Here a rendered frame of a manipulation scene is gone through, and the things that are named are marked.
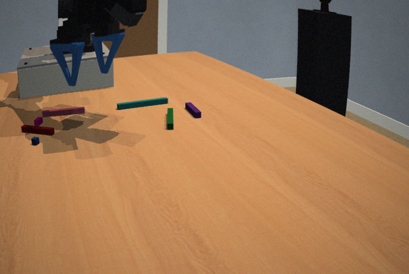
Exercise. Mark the magenta rod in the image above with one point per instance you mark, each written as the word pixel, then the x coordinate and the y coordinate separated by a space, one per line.
pixel 38 121

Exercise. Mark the turquoise rod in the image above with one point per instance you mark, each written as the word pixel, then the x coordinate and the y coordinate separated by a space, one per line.
pixel 147 102

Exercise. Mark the pink rod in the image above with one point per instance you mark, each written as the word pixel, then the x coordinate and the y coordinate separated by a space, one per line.
pixel 65 111

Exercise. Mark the red rod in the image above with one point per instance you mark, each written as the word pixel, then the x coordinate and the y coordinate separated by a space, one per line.
pixel 38 130

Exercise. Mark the purple rod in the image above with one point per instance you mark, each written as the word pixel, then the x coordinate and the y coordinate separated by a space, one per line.
pixel 193 110

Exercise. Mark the green rod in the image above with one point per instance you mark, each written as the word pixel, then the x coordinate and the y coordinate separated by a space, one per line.
pixel 170 118

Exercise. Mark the small blue cube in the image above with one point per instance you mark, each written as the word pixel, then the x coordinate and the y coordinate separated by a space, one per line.
pixel 35 140

